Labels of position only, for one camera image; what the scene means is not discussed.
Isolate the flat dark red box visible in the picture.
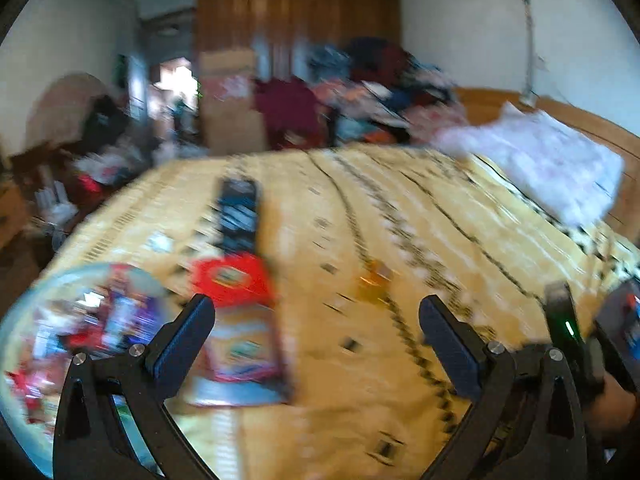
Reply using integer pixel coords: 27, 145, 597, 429
185, 360, 296, 408

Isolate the pile of mixed clothes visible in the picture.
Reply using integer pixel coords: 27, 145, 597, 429
305, 37, 468, 146

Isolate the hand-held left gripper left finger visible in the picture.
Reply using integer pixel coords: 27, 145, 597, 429
52, 292, 218, 480

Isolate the pile of mixed foil packets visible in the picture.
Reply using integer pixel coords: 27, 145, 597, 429
5, 267, 171, 426

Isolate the brown wooden wardrobe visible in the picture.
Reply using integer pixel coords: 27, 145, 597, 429
195, 0, 403, 86

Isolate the red and yellow carton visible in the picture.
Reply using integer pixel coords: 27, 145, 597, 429
189, 254, 286, 383

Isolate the dark wooden desk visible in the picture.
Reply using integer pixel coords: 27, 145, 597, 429
10, 142, 151, 221

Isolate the person's right forearm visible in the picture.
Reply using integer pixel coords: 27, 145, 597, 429
582, 385, 640, 453

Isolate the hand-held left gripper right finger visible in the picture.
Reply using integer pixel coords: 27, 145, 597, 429
419, 294, 588, 480

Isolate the wooden headboard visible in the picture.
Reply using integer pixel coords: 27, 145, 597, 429
452, 87, 640, 241

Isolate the gold foil packet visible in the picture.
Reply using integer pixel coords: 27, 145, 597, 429
357, 260, 396, 303

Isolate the clear glass bowl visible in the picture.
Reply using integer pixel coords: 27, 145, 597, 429
0, 261, 176, 478

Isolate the thin wall cable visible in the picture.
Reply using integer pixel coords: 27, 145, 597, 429
492, 0, 549, 106

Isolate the maroon garment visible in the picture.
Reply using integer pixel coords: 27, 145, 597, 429
252, 77, 326, 148

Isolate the black product box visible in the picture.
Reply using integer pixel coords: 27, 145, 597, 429
214, 177, 265, 256

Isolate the wooden door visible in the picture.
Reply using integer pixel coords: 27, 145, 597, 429
125, 55, 149, 122

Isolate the pink floral round cover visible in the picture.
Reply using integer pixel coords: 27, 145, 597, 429
25, 72, 108, 151

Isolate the yellow patterned blanket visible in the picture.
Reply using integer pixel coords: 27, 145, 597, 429
30, 142, 640, 480

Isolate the red printed cardboard box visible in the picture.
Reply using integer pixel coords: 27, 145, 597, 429
200, 75, 257, 104

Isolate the black jacket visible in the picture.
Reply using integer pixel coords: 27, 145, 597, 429
82, 95, 131, 147

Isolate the white plastic bag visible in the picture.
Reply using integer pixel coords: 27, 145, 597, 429
75, 152, 137, 186

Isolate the red plastic bag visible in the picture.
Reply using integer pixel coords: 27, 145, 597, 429
77, 175, 104, 199

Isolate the large plain cardboard box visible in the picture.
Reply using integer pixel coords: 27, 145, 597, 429
200, 100, 267, 156

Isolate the small plain cardboard box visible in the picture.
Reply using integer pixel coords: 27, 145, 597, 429
200, 50, 257, 79

